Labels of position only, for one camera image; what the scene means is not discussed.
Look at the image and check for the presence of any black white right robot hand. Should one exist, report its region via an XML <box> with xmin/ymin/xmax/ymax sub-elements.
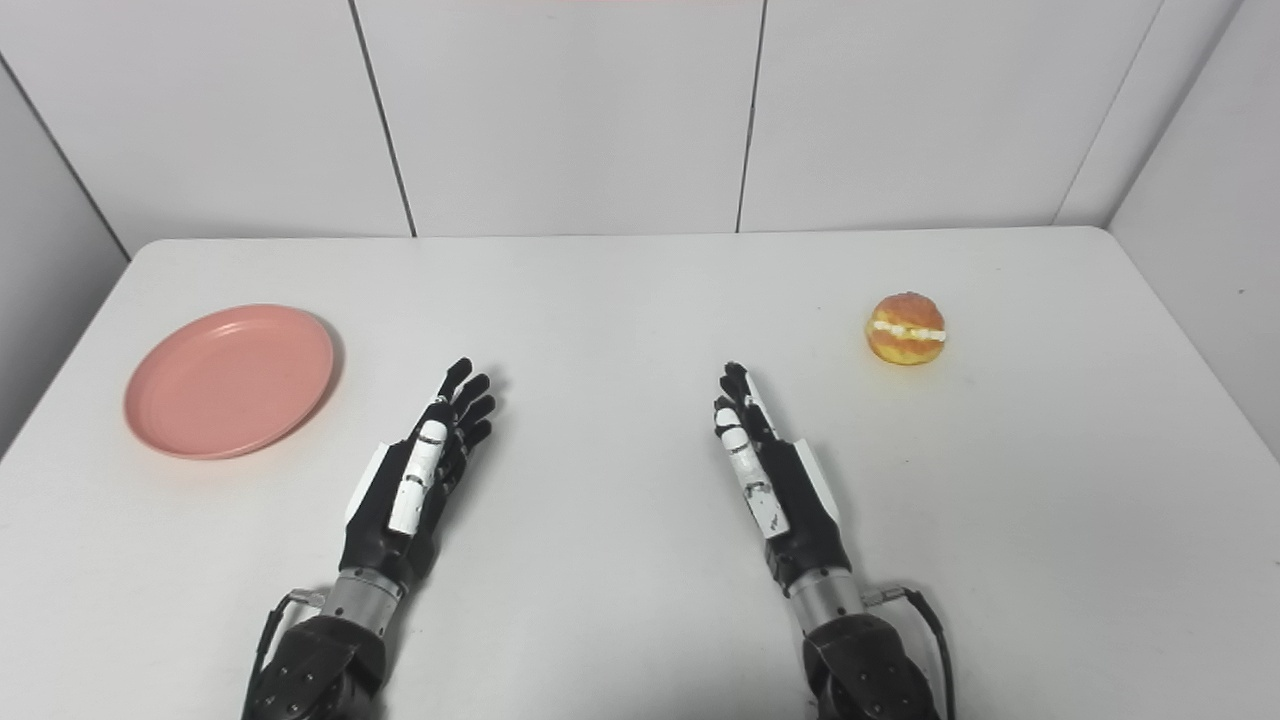
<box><xmin>713</xmin><ymin>361</ymin><xmax>854</xmax><ymax>594</ymax></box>

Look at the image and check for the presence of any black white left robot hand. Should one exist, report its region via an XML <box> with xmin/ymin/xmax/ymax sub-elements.
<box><xmin>338</xmin><ymin>357</ymin><xmax>497</xmax><ymax>592</ymax></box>

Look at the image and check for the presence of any golden cream puff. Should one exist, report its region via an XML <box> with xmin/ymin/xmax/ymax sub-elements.
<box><xmin>865</xmin><ymin>291</ymin><xmax>947</xmax><ymax>366</ymax></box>

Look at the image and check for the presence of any pink round plate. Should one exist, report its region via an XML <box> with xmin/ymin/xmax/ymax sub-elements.
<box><xmin>124</xmin><ymin>304</ymin><xmax>336</xmax><ymax>461</ymax></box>

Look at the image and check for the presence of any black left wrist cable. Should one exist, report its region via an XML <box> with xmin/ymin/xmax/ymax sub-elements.
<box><xmin>243</xmin><ymin>590</ymin><xmax>327</xmax><ymax>703</ymax></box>

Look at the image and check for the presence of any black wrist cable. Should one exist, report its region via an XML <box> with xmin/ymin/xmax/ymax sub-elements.
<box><xmin>864</xmin><ymin>586</ymin><xmax>957</xmax><ymax>720</ymax></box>
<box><xmin>243</xmin><ymin>590</ymin><xmax>327</xmax><ymax>703</ymax></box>

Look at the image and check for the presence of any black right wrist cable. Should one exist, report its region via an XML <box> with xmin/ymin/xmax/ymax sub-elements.
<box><xmin>864</xmin><ymin>586</ymin><xmax>957</xmax><ymax>720</ymax></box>

